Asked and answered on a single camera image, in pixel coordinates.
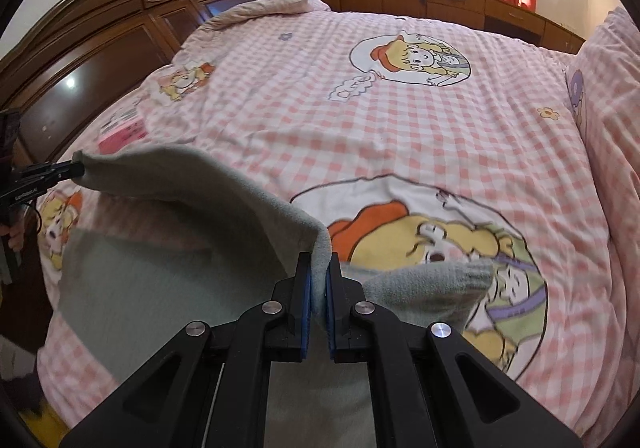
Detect pink checkered cartoon bedsheet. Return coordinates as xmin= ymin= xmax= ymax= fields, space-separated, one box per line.
xmin=37 ymin=0 xmax=639 ymax=447

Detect person's left hand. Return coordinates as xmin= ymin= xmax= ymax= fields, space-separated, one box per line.
xmin=0 ymin=220 xmax=25 ymax=253

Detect long wooden low cabinet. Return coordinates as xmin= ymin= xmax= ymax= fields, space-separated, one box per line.
xmin=322 ymin=0 xmax=585 ymax=54

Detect grey pants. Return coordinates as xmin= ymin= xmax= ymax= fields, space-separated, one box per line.
xmin=58 ymin=145 xmax=492 ymax=447

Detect pink checkered folded quilt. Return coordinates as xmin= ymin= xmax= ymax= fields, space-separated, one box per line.
xmin=565 ymin=6 xmax=640 ymax=344

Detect dark wooden headboard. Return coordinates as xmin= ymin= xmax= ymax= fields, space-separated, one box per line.
xmin=1 ymin=0 xmax=250 ymax=165

